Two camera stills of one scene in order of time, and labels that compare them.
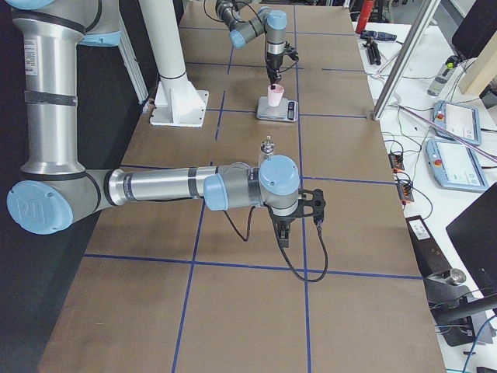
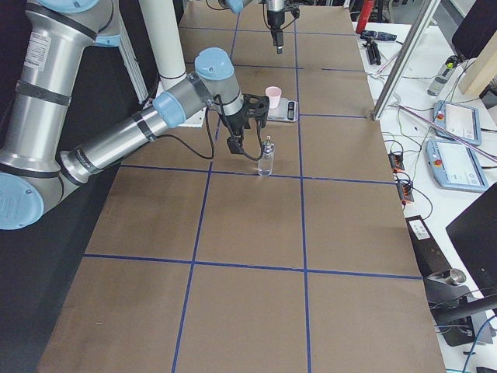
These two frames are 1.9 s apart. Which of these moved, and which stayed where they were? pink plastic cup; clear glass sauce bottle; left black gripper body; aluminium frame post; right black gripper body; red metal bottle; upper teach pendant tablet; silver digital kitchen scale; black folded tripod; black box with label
Moved: left black gripper body; right black gripper body
Stayed: clear glass sauce bottle; silver digital kitchen scale; aluminium frame post; red metal bottle; upper teach pendant tablet; pink plastic cup; black box with label; black folded tripod
